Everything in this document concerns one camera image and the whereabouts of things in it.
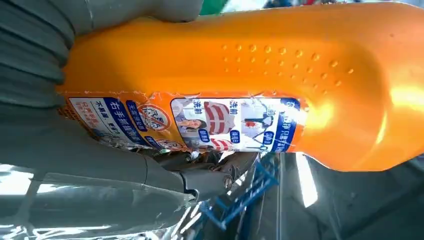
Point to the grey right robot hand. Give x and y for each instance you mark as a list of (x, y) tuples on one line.
[(82, 185)]

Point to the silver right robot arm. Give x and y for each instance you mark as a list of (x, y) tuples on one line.
[(30, 56)]

